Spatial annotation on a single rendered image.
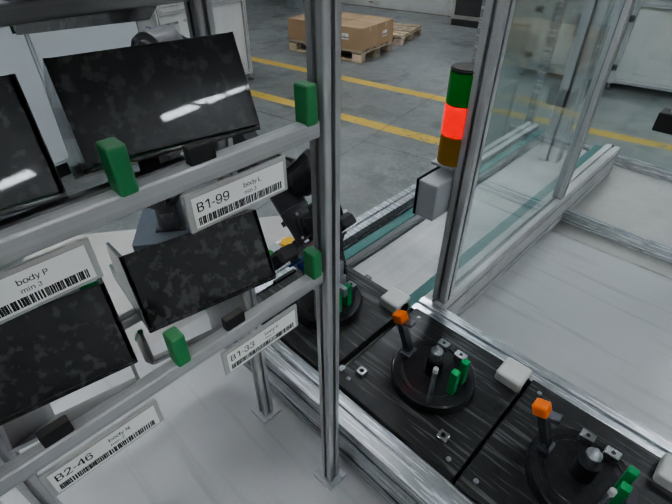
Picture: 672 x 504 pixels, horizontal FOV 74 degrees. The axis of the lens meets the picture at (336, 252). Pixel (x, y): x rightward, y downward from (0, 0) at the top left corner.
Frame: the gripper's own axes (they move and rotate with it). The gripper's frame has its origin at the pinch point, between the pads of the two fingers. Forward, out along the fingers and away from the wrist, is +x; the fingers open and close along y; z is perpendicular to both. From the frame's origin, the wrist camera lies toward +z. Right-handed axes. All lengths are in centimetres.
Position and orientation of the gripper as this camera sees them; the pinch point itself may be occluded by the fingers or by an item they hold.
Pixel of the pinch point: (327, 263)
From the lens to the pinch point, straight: 83.8
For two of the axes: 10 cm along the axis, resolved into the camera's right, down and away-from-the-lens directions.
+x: 5.2, 8.5, 0.0
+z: 4.8, -2.9, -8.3
